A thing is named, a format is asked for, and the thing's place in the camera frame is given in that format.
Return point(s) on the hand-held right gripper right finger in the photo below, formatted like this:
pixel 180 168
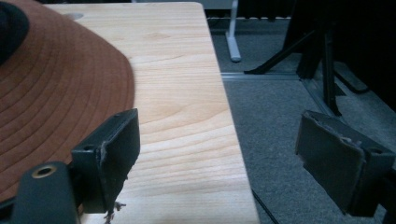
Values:
pixel 330 155

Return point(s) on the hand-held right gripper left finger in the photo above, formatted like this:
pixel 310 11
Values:
pixel 106 161

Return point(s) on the black cap with brown brim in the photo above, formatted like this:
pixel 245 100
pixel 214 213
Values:
pixel 59 99

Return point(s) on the black flat stand foot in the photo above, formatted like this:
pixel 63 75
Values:
pixel 350 77

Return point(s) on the black tripod stand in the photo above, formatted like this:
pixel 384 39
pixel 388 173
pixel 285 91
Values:
pixel 328 68

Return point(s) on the white metal table leg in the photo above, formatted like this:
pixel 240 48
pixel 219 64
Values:
pixel 233 37

